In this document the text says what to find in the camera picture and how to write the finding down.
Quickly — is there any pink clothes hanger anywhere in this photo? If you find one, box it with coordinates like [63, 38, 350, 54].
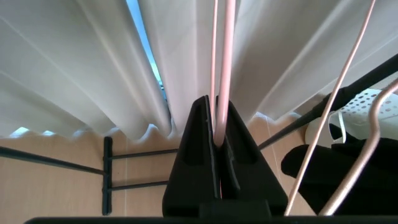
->
[210, 0, 238, 149]
[284, 0, 398, 216]

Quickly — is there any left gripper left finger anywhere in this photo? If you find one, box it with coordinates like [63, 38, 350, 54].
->
[162, 95, 220, 218]

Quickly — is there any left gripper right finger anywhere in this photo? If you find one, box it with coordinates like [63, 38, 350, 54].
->
[218, 100, 289, 218]

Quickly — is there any white laundry basket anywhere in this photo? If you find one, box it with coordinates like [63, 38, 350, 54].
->
[304, 88, 398, 147]

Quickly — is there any black clothes rack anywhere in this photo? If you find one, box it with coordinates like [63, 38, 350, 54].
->
[0, 54, 398, 216]

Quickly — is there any black garment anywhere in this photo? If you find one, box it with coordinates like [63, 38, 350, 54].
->
[281, 123, 398, 216]

